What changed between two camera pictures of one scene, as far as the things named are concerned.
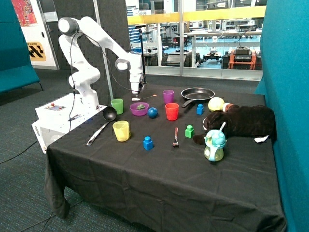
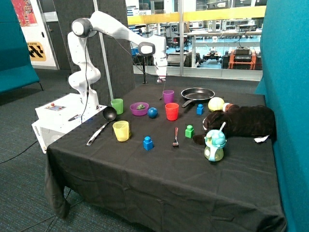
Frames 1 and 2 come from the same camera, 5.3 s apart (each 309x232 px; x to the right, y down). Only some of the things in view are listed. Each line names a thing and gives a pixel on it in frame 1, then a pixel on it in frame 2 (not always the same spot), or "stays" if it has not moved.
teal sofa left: (16, 70) stays
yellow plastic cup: (121, 129) stays
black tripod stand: (140, 26) stays
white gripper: (134, 79) to (161, 62)
